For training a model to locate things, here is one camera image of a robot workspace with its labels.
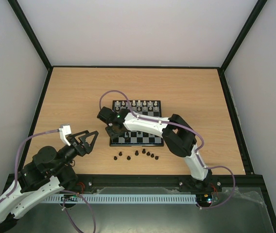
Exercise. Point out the black frame post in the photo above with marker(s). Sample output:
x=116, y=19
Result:
x=243, y=33
x=14, y=4

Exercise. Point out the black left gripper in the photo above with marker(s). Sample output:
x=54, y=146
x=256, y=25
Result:
x=87, y=148

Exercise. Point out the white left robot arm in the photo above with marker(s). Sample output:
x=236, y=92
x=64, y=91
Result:
x=50, y=171

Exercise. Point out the black frame post rear right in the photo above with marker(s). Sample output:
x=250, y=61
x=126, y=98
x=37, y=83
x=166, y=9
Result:
x=243, y=33

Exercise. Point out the black and silver chessboard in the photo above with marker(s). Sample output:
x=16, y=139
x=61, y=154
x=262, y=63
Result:
x=149, y=137

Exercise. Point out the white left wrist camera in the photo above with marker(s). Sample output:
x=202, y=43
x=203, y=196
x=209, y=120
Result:
x=64, y=131

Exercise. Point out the light blue cable duct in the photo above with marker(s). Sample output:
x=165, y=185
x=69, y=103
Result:
x=123, y=199

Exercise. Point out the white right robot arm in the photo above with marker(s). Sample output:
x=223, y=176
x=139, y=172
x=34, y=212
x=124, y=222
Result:
x=176, y=133

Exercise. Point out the black aluminium front rail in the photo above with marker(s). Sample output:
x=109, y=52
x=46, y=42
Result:
x=183, y=183

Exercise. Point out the black frame post rear left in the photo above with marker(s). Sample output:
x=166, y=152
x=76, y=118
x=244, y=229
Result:
x=14, y=4

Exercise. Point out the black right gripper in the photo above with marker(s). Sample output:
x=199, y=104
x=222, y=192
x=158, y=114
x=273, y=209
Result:
x=113, y=131

